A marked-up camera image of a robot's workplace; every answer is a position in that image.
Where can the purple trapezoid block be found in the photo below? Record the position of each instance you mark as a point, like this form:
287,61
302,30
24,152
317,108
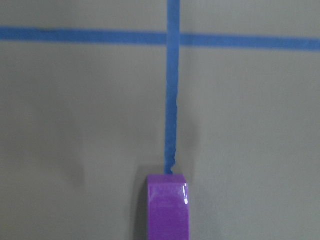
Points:
168,211

